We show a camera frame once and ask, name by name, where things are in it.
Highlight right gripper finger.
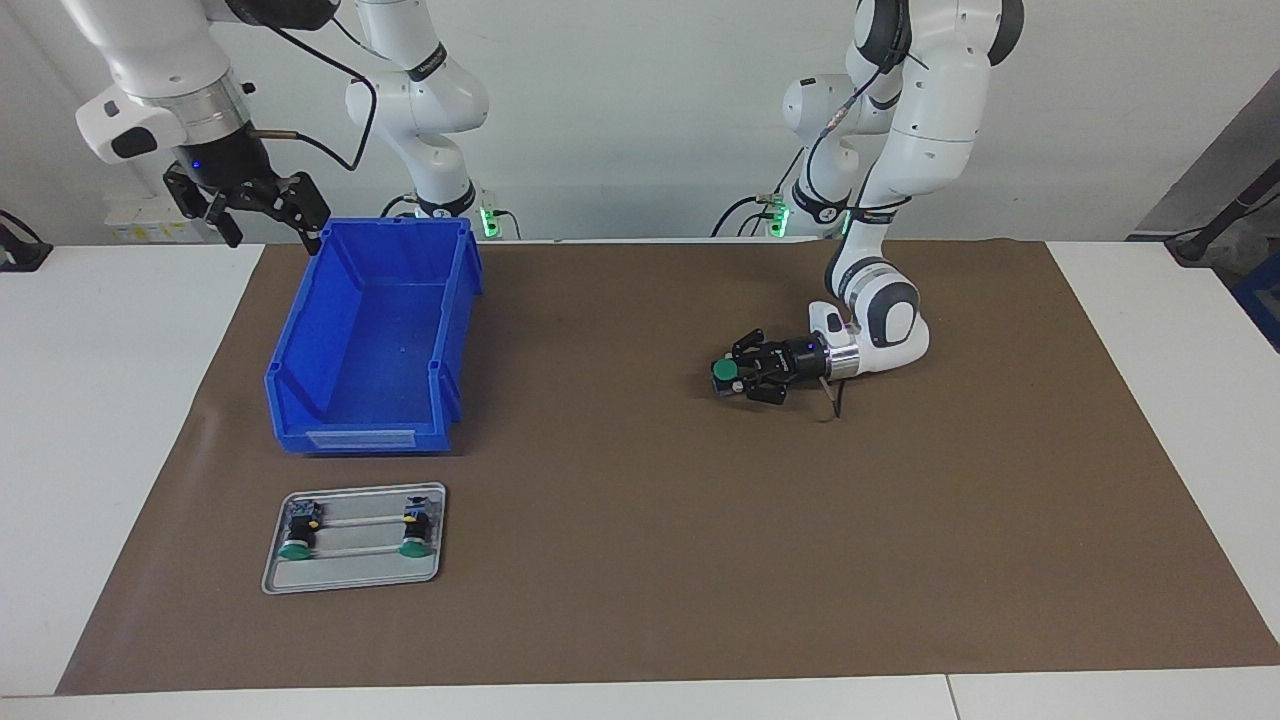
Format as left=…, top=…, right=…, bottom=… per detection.
left=163, top=165, right=246, bottom=249
left=240, top=172, right=332, bottom=257

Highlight blue plastic storage bin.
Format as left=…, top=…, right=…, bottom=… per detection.
left=264, top=216, right=485, bottom=457

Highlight brown table mat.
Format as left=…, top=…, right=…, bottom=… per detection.
left=55, top=238, right=1280, bottom=697

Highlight silver metal tray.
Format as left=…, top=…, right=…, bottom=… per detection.
left=261, top=482, right=448, bottom=596

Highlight blue crate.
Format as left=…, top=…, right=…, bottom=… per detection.
left=1232, top=252, right=1280, bottom=353

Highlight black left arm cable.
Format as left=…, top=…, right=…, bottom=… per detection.
left=806, top=40, right=906, bottom=422

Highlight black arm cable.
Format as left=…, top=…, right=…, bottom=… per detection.
left=806, top=40, right=906, bottom=422
left=245, top=0, right=379, bottom=172

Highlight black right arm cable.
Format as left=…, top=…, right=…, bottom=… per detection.
left=245, top=0, right=379, bottom=172

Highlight black clamp mount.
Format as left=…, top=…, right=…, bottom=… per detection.
left=0, top=208, right=54, bottom=273

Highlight black camera stand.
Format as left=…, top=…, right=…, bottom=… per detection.
left=1165, top=158, right=1280, bottom=267

